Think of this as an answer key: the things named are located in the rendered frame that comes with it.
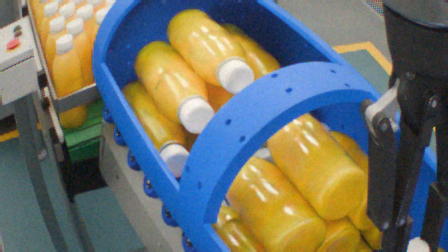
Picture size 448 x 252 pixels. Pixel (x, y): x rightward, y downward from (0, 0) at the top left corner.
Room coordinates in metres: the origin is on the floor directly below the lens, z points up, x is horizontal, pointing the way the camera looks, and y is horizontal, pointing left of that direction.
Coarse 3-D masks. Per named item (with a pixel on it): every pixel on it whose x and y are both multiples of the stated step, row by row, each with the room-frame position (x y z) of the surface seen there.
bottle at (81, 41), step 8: (80, 32) 1.32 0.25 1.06; (80, 40) 1.32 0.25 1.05; (88, 40) 1.33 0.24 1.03; (80, 48) 1.31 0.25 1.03; (88, 48) 1.32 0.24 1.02; (80, 56) 1.31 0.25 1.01; (88, 56) 1.32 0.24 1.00; (88, 64) 1.32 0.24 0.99; (88, 72) 1.32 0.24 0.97; (88, 80) 1.31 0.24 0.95; (88, 104) 1.31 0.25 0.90
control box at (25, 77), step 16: (0, 32) 1.37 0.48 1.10; (0, 48) 1.28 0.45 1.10; (16, 48) 1.25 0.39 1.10; (32, 48) 1.23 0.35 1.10; (0, 64) 1.20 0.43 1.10; (16, 64) 1.22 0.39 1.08; (32, 64) 1.23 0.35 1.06; (0, 80) 1.20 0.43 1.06; (16, 80) 1.21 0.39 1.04; (32, 80) 1.23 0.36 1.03; (16, 96) 1.21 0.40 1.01
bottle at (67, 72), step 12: (72, 48) 1.26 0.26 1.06; (60, 60) 1.24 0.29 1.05; (72, 60) 1.25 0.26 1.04; (60, 72) 1.24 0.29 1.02; (72, 72) 1.24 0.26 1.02; (60, 84) 1.24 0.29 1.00; (72, 84) 1.24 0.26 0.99; (60, 96) 1.24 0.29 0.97; (84, 108) 1.26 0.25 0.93; (60, 120) 1.25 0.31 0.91; (72, 120) 1.24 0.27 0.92; (84, 120) 1.25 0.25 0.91
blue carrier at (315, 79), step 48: (144, 0) 1.13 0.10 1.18; (192, 0) 1.15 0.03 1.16; (240, 0) 1.19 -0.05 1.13; (96, 48) 1.08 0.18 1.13; (288, 48) 1.09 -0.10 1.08; (240, 96) 0.74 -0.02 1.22; (288, 96) 0.72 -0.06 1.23; (336, 96) 0.72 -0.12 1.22; (144, 144) 0.83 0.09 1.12; (240, 144) 0.69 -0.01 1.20; (192, 192) 0.70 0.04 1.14; (192, 240) 0.70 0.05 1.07
